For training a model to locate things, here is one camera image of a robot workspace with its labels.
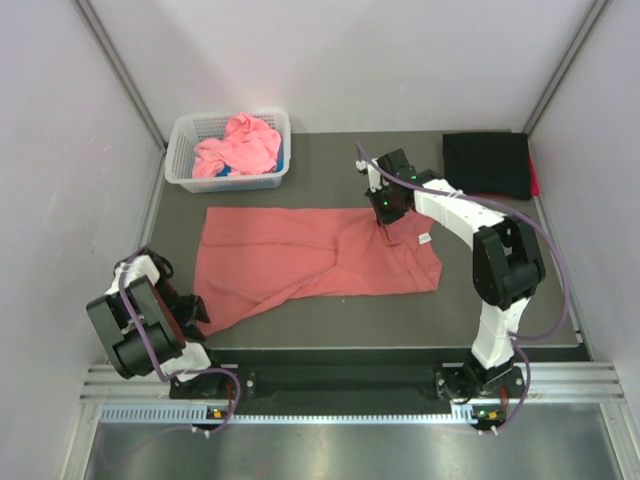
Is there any salmon pink t shirt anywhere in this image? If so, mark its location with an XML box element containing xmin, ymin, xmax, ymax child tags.
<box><xmin>194</xmin><ymin>207</ymin><xmax>443</xmax><ymax>336</ymax></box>

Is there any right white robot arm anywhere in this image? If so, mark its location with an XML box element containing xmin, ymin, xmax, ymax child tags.
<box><xmin>356</xmin><ymin>149</ymin><xmax>546</xmax><ymax>403</ymax></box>

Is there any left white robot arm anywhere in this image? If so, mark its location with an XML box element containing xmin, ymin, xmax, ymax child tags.
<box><xmin>86</xmin><ymin>247</ymin><xmax>233</xmax><ymax>400</ymax></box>

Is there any folded black t shirt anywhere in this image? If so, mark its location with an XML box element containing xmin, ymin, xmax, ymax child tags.
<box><xmin>442</xmin><ymin>132</ymin><xmax>533</xmax><ymax>200</ymax></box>

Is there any folded red t shirt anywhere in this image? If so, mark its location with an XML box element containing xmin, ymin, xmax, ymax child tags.
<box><xmin>529</xmin><ymin>156</ymin><xmax>540</xmax><ymax>197</ymax></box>

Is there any white plastic basket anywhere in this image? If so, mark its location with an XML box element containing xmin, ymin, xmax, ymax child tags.
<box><xmin>164</xmin><ymin>109</ymin><xmax>291</xmax><ymax>193</ymax></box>

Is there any pink t shirt in basket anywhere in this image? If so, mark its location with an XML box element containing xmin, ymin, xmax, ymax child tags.
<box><xmin>192</xmin><ymin>113</ymin><xmax>282</xmax><ymax>178</ymax></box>

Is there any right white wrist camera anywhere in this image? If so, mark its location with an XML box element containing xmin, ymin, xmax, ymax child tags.
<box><xmin>355</xmin><ymin>158</ymin><xmax>388</xmax><ymax>193</ymax></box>

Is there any slotted grey cable duct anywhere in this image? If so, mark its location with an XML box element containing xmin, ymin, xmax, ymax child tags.
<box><xmin>100</xmin><ymin>404</ymin><xmax>501</xmax><ymax>425</ymax></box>

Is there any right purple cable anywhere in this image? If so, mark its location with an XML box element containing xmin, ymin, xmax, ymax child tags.
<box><xmin>355</xmin><ymin>140</ymin><xmax>572</xmax><ymax>436</ymax></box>

